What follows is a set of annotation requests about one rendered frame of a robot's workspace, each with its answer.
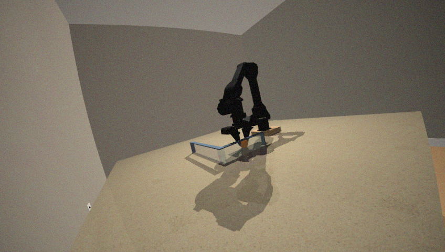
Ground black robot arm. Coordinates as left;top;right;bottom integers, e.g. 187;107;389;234
217;62;272;131

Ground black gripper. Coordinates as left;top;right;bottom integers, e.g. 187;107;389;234
221;111;253;141

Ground low clear corner walls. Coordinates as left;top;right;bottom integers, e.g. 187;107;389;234
191;133;265;164

